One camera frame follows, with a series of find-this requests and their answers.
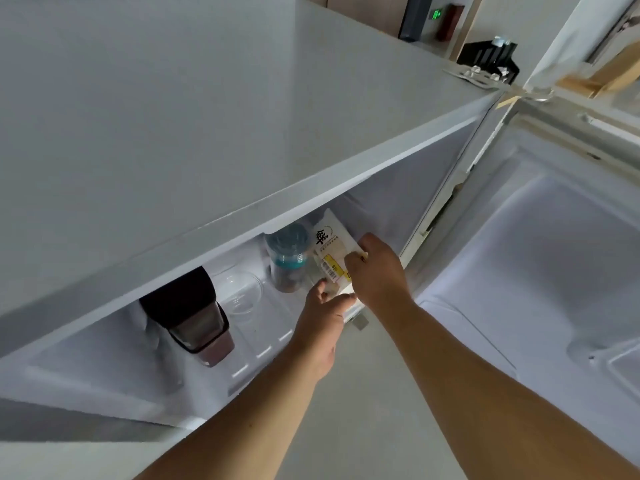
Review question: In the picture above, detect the person's left hand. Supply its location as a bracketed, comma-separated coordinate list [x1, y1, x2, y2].
[290, 280, 359, 386]

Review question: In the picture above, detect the person's right hand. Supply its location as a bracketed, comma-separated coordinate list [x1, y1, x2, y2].
[344, 233, 417, 320]

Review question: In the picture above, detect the white packet with yellow label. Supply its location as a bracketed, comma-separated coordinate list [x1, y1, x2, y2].
[311, 208, 370, 301]

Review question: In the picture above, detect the person's left forearm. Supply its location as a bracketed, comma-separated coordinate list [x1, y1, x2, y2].
[134, 362, 337, 480]

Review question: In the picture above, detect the person's right forearm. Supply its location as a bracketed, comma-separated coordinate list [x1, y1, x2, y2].
[369, 301, 640, 480]

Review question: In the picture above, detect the clear jar with teal lid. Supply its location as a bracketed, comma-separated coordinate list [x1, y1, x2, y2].
[264, 224, 311, 294]

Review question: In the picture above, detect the clear plastic bowl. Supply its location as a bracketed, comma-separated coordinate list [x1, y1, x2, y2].
[210, 269, 264, 320]

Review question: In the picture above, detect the dark container with black lid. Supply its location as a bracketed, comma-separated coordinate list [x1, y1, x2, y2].
[139, 266, 236, 368]

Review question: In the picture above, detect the white refrigerator door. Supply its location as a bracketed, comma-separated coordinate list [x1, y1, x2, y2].
[400, 92, 640, 470]

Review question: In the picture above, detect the white refrigerator body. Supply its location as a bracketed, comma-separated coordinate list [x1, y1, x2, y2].
[0, 0, 507, 445]

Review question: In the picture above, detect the metal hinge plate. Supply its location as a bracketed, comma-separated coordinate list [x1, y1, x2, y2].
[443, 64, 517, 91]

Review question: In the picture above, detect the dark red box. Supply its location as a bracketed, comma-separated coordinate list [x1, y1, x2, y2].
[435, 3, 466, 43]

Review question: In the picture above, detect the black angular bracket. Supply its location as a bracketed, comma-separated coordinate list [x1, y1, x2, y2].
[456, 37, 521, 85]

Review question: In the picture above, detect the wooden frame piece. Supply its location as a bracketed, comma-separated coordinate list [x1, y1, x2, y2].
[554, 41, 640, 101]

